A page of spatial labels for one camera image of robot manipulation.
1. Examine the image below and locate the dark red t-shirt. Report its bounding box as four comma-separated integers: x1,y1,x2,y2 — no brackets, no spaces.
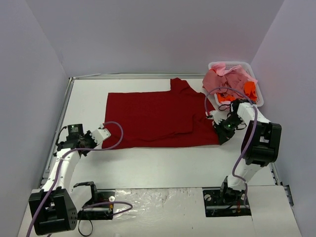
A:
102,78,219,149

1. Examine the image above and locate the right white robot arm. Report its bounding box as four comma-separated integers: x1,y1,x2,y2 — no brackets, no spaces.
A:
208,99,282,204

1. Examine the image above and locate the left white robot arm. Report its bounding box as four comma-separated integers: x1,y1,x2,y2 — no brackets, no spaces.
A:
27,124,110,236

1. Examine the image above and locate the pink t-shirt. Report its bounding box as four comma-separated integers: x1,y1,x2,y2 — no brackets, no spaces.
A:
202,68,249,99

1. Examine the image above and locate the white plastic basket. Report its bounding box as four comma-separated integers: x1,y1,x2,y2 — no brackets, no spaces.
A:
208,61,264,107

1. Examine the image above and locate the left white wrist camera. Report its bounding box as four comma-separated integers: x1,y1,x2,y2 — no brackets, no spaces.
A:
89,124,111,145

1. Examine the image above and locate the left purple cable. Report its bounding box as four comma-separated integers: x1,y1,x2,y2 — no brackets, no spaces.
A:
25,121,133,237

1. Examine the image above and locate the purple cable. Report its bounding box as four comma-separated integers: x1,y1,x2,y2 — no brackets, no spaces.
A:
204,86,258,209
25,121,133,237

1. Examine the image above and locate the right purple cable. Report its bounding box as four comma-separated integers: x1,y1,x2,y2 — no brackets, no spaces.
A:
204,86,258,209

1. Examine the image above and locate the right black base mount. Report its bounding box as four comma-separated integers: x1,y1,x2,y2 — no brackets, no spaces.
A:
202,188,251,218

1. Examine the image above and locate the black thin cable loop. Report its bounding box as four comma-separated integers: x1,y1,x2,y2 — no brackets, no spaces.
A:
78,218,94,236

